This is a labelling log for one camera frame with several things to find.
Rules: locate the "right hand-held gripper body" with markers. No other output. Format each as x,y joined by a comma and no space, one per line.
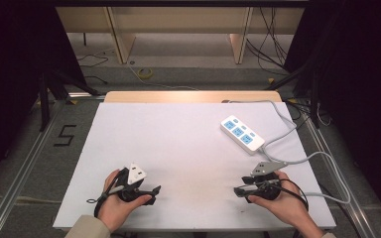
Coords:
266,190

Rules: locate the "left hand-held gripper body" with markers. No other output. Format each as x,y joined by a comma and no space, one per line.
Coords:
130,191

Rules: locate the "person's left hand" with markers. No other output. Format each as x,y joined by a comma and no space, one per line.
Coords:
115,211

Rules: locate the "person's right hand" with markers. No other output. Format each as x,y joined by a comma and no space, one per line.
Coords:
287,205

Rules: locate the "white power strip blue sockets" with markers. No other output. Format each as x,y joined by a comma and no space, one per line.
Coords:
242,134

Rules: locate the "white table cover sheet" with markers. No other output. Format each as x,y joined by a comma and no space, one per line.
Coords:
185,145

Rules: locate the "wooden table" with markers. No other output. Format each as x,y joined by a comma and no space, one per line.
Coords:
191,96

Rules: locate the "black tripod stand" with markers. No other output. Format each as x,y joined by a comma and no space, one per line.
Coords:
312,89
51,89

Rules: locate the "yellow tape roll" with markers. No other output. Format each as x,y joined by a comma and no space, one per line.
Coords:
145,73

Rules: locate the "black curtain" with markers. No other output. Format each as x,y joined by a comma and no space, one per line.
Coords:
360,82
10,66

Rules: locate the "beige wooden desk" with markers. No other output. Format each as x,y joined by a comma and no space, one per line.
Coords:
178,20

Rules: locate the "metal floor rail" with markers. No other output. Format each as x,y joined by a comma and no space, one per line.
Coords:
340,172
23,168

